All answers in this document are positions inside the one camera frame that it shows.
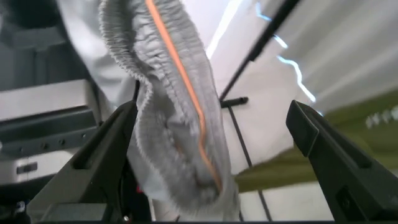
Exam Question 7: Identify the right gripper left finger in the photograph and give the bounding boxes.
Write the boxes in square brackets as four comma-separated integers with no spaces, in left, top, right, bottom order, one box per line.
[26,100,139,223]

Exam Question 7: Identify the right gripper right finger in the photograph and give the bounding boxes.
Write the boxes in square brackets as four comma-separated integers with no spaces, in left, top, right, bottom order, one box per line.
[285,99,398,223]

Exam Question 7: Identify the green t-shirt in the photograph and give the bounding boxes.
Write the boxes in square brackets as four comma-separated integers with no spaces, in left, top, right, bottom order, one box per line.
[234,90,398,194]

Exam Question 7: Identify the pale grey shorts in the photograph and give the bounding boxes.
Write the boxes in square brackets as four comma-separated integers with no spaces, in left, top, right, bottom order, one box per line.
[55,0,241,222]

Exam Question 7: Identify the pink clothes hanger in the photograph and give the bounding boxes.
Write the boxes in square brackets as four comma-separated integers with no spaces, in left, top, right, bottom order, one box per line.
[144,0,223,192]

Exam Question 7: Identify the black clothes rack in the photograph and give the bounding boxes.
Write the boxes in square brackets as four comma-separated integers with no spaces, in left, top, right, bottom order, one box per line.
[219,0,301,222]

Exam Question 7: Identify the white curtain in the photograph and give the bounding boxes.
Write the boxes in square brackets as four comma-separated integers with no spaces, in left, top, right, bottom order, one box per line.
[273,0,398,114]

